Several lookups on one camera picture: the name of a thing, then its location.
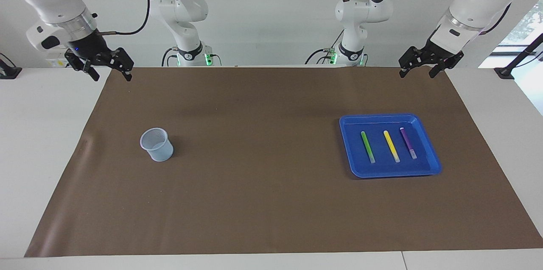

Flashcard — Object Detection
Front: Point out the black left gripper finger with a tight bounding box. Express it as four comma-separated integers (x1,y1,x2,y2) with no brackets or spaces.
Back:
399,47,420,78
428,59,448,78

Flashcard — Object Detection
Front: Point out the purple pen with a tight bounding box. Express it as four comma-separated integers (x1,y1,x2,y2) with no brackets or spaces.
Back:
400,127,417,160

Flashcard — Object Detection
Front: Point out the yellow pen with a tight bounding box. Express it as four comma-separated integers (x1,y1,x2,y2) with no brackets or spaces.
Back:
383,130,400,163

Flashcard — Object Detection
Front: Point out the green pen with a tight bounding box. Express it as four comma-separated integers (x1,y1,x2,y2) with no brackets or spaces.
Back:
361,131,376,164

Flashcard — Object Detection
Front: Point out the black angled stand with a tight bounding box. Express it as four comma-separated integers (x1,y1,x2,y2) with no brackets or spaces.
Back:
494,33,543,80

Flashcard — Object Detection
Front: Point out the translucent plastic cup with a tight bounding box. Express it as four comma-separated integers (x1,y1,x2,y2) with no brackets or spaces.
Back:
140,128,174,162

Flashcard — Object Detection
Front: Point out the bright window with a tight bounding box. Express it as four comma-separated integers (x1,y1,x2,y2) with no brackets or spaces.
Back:
479,0,543,69

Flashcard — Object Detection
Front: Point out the blue plastic tray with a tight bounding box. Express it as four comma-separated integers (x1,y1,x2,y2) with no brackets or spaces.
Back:
339,113,442,178

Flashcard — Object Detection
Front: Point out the brown paper table mat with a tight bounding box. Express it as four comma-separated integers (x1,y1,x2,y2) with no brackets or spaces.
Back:
24,67,543,258

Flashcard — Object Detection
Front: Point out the white wall power socket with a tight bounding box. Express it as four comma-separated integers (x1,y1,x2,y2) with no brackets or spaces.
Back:
46,55,72,68

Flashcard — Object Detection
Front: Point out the black base cable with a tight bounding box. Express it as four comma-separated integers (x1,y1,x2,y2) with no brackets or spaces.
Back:
161,47,179,67
305,48,330,65

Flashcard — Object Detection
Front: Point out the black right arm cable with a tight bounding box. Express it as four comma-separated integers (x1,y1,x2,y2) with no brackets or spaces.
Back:
98,0,151,36

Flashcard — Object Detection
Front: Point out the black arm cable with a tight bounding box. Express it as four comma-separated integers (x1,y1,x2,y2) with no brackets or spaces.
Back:
98,0,151,36
384,0,512,35

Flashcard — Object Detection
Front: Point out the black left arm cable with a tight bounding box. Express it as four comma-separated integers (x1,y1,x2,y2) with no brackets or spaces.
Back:
384,0,512,35

